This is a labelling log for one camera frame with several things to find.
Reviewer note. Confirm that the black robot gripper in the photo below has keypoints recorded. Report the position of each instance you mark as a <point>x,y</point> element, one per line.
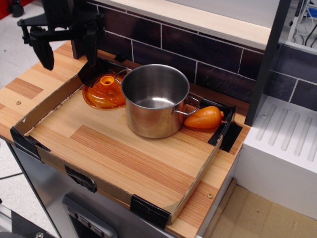
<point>63,20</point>

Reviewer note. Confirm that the grey toy oven front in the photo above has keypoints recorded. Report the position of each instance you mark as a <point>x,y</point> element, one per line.
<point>85,223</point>

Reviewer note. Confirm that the stainless steel pot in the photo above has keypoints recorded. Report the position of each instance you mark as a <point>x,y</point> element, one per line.
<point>155,99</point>

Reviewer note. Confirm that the orange transparent pot lid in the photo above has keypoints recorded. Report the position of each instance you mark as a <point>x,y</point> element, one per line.
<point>104,92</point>

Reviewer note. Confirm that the orange plastic toy carrot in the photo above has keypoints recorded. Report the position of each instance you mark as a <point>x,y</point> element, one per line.
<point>205,118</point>

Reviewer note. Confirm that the dark grey left post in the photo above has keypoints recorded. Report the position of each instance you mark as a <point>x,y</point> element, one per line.
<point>78,48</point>

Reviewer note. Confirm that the light wooden shelf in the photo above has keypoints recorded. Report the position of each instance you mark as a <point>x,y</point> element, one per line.
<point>219,26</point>

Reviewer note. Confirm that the dark grey vertical post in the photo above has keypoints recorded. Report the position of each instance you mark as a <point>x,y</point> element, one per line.
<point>278,36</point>

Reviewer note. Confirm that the white toy sink drainboard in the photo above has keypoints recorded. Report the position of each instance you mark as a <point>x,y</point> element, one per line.
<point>278,159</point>

